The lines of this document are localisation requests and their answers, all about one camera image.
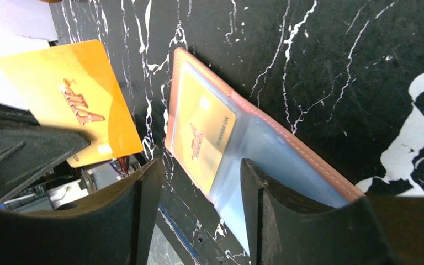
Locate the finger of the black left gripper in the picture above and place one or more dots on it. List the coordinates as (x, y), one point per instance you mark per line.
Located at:
(28, 150)

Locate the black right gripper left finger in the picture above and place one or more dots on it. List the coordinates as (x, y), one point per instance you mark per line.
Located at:
(111, 226)

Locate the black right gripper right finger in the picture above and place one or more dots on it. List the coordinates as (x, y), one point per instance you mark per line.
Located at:
(286, 227)

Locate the tan card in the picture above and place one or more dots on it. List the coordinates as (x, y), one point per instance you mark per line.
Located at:
(73, 86)

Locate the pink leather card holder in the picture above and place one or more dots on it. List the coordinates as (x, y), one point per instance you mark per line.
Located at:
(258, 137)

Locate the gold VIP card in holder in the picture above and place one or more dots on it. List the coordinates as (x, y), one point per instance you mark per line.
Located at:
(202, 128)

